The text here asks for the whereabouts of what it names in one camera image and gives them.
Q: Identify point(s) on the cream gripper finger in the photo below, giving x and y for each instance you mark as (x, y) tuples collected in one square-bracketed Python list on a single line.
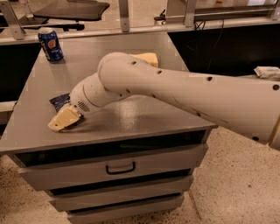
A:
[(67, 116)]

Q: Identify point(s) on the blue rxbar blueberry wrapper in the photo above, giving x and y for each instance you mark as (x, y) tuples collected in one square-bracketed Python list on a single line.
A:
[(59, 101)]

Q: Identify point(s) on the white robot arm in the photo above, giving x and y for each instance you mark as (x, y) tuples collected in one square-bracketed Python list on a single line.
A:
[(247, 106)]

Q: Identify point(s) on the blue pepsi can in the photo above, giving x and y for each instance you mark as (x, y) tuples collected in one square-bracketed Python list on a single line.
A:
[(50, 44)]

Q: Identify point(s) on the grey drawer cabinet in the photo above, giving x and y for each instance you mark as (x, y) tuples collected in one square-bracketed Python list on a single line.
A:
[(166, 143)]

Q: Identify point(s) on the yellow sponge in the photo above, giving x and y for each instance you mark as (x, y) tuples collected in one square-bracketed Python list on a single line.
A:
[(149, 57)]

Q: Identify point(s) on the white crumpled paper packet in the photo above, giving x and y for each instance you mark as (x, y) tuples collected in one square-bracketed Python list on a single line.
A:
[(268, 72)]

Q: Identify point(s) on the black drawer handle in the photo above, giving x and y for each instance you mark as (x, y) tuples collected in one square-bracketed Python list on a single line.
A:
[(121, 169)]

